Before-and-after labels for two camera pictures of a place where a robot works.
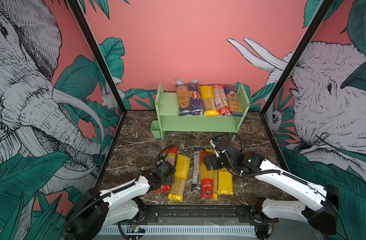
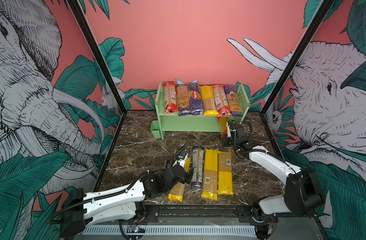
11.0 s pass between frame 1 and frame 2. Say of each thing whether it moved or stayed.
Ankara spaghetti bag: stayed
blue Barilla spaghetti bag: stayed
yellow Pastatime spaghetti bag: stayed
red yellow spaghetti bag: moved
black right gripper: moved
